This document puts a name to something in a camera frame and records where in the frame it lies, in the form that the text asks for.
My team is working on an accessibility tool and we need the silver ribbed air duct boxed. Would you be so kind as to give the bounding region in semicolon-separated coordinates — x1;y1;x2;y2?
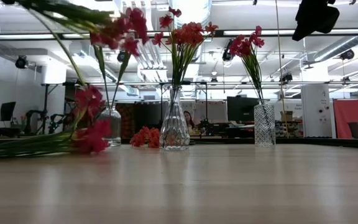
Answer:
312;35;358;63

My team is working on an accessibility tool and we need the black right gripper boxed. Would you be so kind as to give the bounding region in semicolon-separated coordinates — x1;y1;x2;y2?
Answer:
292;0;341;42

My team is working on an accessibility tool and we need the distant black metal frame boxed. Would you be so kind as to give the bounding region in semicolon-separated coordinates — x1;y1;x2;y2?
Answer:
40;80;358;136

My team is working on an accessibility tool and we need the thin hanging cable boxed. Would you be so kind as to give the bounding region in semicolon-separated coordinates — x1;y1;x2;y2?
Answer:
273;0;290;138

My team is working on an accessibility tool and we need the black aluminium table frame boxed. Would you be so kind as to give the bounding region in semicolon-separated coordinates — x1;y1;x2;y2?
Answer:
0;136;358;150

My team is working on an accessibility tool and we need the orange partition wall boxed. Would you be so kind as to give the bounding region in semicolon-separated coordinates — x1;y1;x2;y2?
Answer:
333;98;358;139

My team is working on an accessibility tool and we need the diamond-cut cylindrical glass vase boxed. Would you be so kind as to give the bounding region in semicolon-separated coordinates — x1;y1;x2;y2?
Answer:
253;103;276;147

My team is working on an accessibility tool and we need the round clear glass bottle vase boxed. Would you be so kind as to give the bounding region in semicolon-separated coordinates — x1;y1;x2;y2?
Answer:
99;105;122;147

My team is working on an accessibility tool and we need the brown cardboard box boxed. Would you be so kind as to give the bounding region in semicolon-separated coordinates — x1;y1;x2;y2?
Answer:
280;111;295;123

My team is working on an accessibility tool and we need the orange artificial flower bunch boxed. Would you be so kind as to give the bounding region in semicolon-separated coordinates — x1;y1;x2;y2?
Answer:
129;126;161;149
152;6;219;94

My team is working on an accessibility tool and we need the large black monitor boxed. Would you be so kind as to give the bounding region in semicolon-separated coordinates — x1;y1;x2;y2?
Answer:
226;96;260;123

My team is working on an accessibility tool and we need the large round ventilation duct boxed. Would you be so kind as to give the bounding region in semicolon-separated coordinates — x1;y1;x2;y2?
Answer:
169;0;213;63

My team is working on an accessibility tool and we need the faceted flared clear glass vase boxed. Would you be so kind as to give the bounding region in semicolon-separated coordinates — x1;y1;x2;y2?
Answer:
159;85;191;151

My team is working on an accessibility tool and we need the small black monitor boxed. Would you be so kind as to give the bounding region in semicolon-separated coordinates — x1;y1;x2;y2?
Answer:
0;101;17;122

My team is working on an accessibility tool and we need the person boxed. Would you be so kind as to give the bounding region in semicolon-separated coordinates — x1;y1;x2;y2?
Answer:
183;110;198;135

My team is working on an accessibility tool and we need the white cylindrical machine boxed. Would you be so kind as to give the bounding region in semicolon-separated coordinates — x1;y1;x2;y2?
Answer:
301;83;334;139

